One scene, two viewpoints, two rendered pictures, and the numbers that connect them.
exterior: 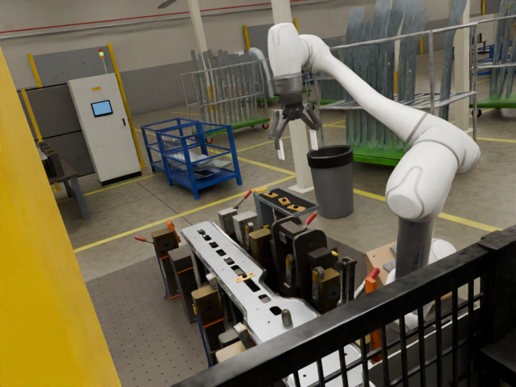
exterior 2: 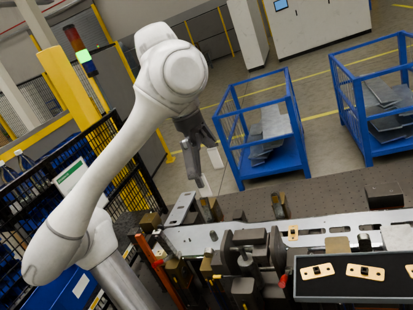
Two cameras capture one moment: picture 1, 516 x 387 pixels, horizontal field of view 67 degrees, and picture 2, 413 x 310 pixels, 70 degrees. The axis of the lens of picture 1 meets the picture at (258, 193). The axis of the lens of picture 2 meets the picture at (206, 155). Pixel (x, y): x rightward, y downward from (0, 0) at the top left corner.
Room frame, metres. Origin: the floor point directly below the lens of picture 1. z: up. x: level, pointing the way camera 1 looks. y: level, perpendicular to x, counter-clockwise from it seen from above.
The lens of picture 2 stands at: (1.88, -0.64, 1.85)
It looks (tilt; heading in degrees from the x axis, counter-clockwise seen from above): 24 degrees down; 138
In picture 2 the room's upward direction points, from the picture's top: 22 degrees counter-clockwise
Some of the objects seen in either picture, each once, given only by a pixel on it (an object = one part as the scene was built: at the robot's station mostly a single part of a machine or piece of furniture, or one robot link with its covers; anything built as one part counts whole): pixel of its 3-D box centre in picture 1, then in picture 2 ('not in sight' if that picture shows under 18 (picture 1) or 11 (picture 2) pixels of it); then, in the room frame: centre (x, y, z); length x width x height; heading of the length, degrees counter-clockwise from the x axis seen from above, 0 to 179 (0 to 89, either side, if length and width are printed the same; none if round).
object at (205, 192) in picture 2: (313, 140); (203, 185); (1.36, -0.23, 1.48); 0.03 x 0.01 x 0.07; 22
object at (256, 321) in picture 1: (241, 276); (298, 232); (1.36, 0.12, 1.00); 1.38 x 0.22 x 0.02; 22
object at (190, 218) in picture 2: not in sight; (200, 235); (0.77, 0.09, 0.84); 0.12 x 0.07 x 0.28; 112
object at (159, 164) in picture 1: (173, 147); not in sight; (7.49, 1.43, 0.48); 1.20 x 0.80 x 0.95; 25
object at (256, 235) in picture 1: (269, 270); (347, 290); (1.56, 0.01, 0.89); 0.12 x 0.08 x 0.38; 112
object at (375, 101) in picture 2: not in sight; (386, 96); (1.16, 2.68, 0.48); 1.20 x 0.80 x 0.95; 118
